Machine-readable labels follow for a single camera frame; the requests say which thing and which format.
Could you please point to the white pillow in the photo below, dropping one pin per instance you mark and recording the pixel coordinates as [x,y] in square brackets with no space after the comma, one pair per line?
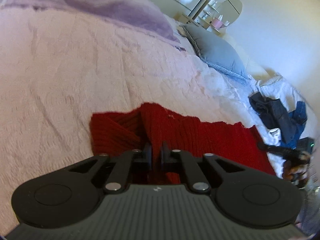
[257,67]

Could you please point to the person's right hand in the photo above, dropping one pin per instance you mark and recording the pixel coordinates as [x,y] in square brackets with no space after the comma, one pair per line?
[291,171]

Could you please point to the small white shelf organizer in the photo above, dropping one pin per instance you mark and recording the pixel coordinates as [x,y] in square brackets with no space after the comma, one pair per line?
[212,3]

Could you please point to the white nightstand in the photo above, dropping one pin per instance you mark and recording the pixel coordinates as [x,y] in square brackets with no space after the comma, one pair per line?
[185,18]

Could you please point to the pink round box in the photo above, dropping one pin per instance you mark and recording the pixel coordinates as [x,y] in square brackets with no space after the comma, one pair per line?
[216,23]

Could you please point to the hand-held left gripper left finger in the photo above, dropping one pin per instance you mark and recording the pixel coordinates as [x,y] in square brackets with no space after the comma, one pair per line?
[147,157]

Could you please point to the purple fleece blanket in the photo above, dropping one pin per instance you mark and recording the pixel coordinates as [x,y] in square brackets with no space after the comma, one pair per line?
[100,7]

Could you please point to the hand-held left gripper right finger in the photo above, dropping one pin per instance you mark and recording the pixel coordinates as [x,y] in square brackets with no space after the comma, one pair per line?
[165,158]

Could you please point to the blue striped pillow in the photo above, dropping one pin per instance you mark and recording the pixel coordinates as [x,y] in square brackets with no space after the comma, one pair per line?
[280,87]

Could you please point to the red knitted sweater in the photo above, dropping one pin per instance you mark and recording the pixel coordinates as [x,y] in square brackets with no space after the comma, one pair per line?
[200,140]

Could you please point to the round mirror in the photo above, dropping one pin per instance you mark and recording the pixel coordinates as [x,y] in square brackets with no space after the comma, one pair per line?
[232,7]

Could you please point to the black garment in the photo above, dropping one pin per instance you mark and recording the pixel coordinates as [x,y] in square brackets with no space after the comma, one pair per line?
[260,103]

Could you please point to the dark grey garment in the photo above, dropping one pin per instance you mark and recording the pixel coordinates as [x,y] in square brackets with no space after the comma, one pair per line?
[280,117]

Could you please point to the blue-grey cushion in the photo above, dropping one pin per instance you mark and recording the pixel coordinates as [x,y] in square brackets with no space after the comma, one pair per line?
[215,50]

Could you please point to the blue denim jeans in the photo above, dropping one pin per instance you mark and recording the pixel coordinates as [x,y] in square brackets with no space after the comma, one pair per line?
[298,115]

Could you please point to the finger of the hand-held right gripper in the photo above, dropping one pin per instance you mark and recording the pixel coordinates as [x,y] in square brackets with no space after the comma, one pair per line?
[280,151]

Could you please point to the white garment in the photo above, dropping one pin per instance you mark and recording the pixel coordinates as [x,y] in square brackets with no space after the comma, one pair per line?
[275,135]

